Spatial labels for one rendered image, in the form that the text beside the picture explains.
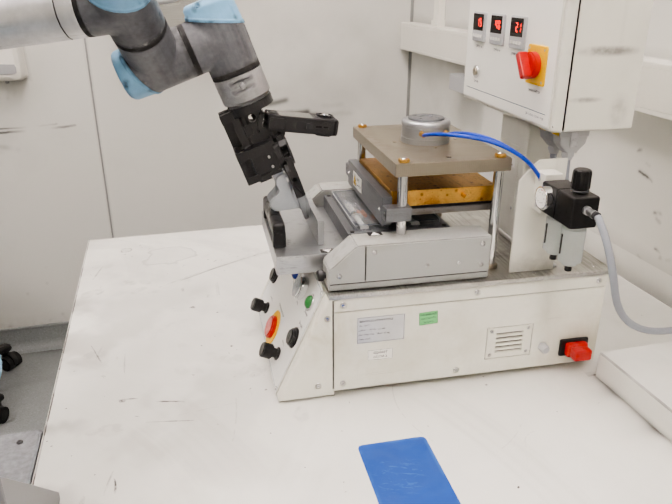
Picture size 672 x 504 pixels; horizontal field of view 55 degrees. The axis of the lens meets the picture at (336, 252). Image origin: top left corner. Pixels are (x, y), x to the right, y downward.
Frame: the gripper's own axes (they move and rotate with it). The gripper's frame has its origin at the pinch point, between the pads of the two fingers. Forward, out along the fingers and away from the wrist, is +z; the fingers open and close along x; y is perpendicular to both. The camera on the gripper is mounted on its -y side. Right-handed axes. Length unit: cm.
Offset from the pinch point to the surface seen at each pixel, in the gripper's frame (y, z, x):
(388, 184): -12.9, -1.1, 6.4
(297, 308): 7.8, 12.3, 7.2
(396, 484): 4.0, 25.6, 37.2
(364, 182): -10.3, -0.8, 0.6
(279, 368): 14.1, 18.6, 11.7
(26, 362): 118, 64, -133
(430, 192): -18.0, 1.3, 10.2
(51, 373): 108, 67, -123
